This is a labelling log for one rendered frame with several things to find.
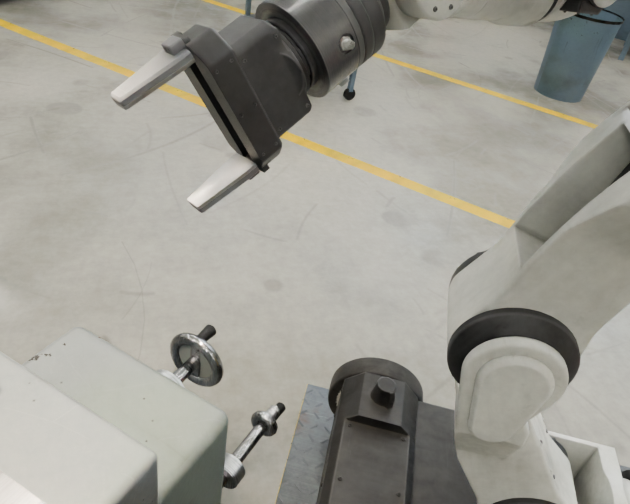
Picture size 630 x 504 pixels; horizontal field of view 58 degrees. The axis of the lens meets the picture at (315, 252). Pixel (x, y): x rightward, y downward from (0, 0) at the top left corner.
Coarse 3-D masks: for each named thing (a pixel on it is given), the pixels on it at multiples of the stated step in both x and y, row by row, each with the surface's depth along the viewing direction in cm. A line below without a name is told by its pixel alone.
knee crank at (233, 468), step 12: (276, 408) 112; (252, 420) 110; (264, 420) 108; (252, 432) 107; (264, 432) 108; (240, 444) 105; (252, 444) 105; (228, 456) 100; (240, 456) 103; (228, 468) 98; (240, 468) 100; (228, 480) 100; (240, 480) 100
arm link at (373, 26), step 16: (352, 0) 44; (368, 0) 44; (384, 0) 46; (400, 0) 46; (416, 0) 45; (432, 0) 45; (448, 0) 46; (368, 16) 44; (384, 16) 46; (400, 16) 48; (416, 16) 47; (432, 16) 46; (448, 16) 47; (368, 32) 45; (384, 32) 46; (368, 48) 46
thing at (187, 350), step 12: (180, 336) 102; (192, 336) 101; (204, 336) 102; (180, 348) 105; (192, 348) 102; (204, 348) 100; (180, 360) 106; (192, 360) 103; (204, 360) 103; (216, 360) 101; (168, 372) 97; (180, 372) 100; (192, 372) 102; (204, 372) 105; (216, 372) 102; (180, 384) 97; (204, 384) 105; (216, 384) 105
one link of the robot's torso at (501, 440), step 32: (480, 352) 61; (512, 352) 60; (544, 352) 59; (480, 384) 62; (512, 384) 61; (544, 384) 60; (480, 416) 65; (512, 416) 64; (480, 448) 74; (512, 448) 70; (544, 448) 77; (480, 480) 80; (512, 480) 78; (544, 480) 77
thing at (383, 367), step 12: (360, 360) 118; (372, 360) 117; (384, 360) 117; (336, 372) 121; (348, 372) 116; (360, 372) 115; (372, 372) 114; (384, 372) 114; (396, 372) 115; (408, 372) 117; (336, 384) 118; (408, 384) 114; (420, 384) 119; (336, 396) 120; (420, 396) 117
